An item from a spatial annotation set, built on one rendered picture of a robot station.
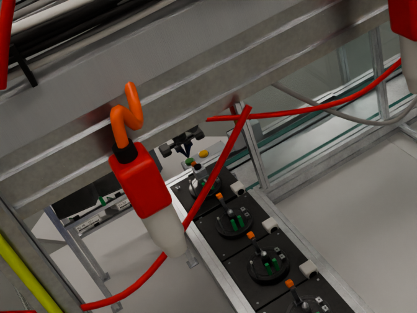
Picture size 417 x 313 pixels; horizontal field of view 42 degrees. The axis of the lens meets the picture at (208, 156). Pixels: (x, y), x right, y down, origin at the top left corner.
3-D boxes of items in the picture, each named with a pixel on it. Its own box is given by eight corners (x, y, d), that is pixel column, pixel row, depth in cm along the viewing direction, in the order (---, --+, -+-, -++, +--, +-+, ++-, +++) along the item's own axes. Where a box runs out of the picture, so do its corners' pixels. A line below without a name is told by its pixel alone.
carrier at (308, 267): (223, 266, 190) (213, 243, 182) (281, 231, 194) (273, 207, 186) (257, 314, 171) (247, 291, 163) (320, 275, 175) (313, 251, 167)
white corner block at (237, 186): (232, 192, 217) (229, 185, 214) (241, 186, 217) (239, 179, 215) (237, 198, 213) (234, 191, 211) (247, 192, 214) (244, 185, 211)
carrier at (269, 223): (195, 225, 209) (185, 203, 201) (249, 194, 213) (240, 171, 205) (223, 265, 190) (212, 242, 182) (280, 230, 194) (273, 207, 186)
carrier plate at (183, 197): (171, 190, 228) (170, 187, 227) (220, 163, 232) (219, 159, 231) (194, 223, 210) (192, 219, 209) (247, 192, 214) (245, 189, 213)
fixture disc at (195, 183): (185, 187, 224) (183, 184, 223) (214, 171, 227) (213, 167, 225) (198, 206, 213) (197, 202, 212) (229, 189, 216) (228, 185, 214)
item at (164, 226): (136, 213, 78) (61, 79, 63) (185, 187, 79) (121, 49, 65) (167, 270, 68) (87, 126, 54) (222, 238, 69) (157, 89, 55)
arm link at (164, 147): (199, 121, 213) (193, 113, 218) (156, 143, 211) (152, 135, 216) (205, 136, 218) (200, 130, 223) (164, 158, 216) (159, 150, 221)
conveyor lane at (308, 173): (179, 205, 234) (170, 189, 228) (339, 113, 248) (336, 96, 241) (206, 245, 212) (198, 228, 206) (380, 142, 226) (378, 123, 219)
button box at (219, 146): (184, 172, 243) (180, 161, 239) (224, 149, 247) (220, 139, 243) (190, 180, 238) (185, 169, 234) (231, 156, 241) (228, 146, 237)
